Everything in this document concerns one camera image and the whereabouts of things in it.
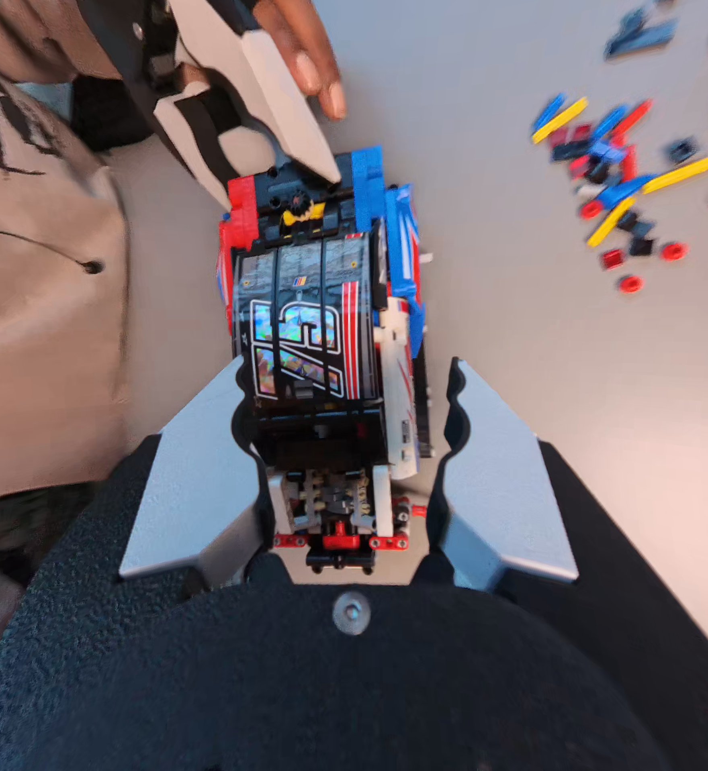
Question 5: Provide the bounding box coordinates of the pile of small lego pieces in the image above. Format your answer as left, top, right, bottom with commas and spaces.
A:
532, 0, 708, 296

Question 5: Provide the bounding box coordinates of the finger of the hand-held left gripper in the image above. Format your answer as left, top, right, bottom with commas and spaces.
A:
152, 81, 235, 213
167, 0, 343, 184

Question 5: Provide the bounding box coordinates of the red blue lego car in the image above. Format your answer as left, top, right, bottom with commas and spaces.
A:
215, 145, 436, 574

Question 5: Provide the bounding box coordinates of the person's left hand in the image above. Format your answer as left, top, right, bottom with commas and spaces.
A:
252, 0, 348, 120

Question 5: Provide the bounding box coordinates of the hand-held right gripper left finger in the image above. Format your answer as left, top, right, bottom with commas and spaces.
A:
119, 355, 276, 590

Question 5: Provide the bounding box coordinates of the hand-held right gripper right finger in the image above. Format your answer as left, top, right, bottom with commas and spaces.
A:
425, 357, 579, 592

